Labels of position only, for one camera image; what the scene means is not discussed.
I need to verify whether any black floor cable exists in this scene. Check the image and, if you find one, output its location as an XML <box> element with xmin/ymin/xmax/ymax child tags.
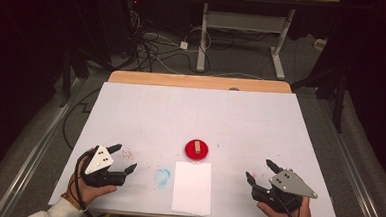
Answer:
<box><xmin>61</xmin><ymin>85</ymin><xmax>102</xmax><ymax>152</ymax></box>

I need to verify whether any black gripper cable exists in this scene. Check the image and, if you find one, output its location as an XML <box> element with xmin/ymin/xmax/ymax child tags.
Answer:
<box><xmin>269</xmin><ymin>192</ymin><xmax>303</xmax><ymax>217</ymax></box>
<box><xmin>71</xmin><ymin>147</ymin><xmax>104</xmax><ymax>217</ymax></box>

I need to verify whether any red round lid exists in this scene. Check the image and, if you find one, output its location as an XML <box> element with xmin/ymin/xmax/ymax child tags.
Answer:
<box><xmin>183</xmin><ymin>138</ymin><xmax>210</xmax><ymax>162</ymax></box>

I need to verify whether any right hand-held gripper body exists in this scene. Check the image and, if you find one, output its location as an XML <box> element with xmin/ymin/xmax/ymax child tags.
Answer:
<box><xmin>250</xmin><ymin>166</ymin><xmax>320</xmax><ymax>216</ymax></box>

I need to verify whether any white paper sheet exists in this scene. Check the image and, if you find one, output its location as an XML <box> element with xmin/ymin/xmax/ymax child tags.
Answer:
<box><xmin>170</xmin><ymin>161</ymin><xmax>215</xmax><ymax>217</ymax></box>

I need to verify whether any tangle of black floor cables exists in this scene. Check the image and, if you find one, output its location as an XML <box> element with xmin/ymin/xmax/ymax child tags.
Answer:
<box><xmin>124</xmin><ymin>0</ymin><xmax>218</xmax><ymax>76</ymax></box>

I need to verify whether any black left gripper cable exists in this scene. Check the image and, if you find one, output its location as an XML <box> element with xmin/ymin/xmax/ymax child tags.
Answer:
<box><xmin>71</xmin><ymin>147</ymin><xmax>104</xmax><ymax>217</ymax></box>

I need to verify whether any white floor cable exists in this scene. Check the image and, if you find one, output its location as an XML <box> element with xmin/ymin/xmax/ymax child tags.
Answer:
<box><xmin>142</xmin><ymin>35</ymin><xmax>268</xmax><ymax>81</ymax></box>

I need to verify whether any person's left hand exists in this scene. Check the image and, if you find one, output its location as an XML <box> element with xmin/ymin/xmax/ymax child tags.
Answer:
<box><xmin>65</xmin><ymin>155</ymin><xmax>120</xmax><ymax>210</ymax></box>

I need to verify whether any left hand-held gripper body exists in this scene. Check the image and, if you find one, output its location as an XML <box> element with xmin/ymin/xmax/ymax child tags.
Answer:
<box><xmin>80</xmin><ymin>144</ymin><xmax>129</xmax><ymax>190</ymax></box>

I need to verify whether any large white board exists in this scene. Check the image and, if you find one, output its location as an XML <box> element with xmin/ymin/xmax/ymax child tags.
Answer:
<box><xmin>47</xmin><ymin>78</ymin><xmax>346</xmax><ymax>217</ymax></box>

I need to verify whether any white metal desk frame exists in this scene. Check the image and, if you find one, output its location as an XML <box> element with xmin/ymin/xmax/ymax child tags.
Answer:
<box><xmin>182</xmin><ymin>0</ymin><xmax>342</xmax><ymax>84</ymax></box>

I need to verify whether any metal floor rail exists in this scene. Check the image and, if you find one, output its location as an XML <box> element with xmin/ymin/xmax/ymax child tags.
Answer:
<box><xmin>310</xmin><ymin>97</ymin><xmax>386</xmax><ymax>217</ymax></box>
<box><xmin>0</xmin><ymin>73</ymin><xmax>87</xmax><ymax>217</ymax></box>

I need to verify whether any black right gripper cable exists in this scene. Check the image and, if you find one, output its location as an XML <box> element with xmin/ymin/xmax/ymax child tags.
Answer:
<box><xmin>269</xmin><ymin>192</ymin><xmax>303</xmax><ymax>217</ymax></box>

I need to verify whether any orange wrist bracelet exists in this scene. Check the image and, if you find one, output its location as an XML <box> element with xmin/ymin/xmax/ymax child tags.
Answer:
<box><xmin>59</xmin><ymin>192</ymin><xmax>89</xmax><ymax>213</ymax></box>

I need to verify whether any black stand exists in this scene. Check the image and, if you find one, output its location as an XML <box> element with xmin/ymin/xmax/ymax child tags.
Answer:
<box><xmin>58</xmin><ymin>45</ymin><xmax>118</xmax><ymax>111</ymax></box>
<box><xmin>288</xmin><ymin>65</ymin><xmax>349</xmax><ymax>134</ymax></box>

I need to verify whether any wooden table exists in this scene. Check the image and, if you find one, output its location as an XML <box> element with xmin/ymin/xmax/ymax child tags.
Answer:
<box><xmin>88</xmin><ymin>68</ymin><xmax>338</xmax><ymax>217</ymax></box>

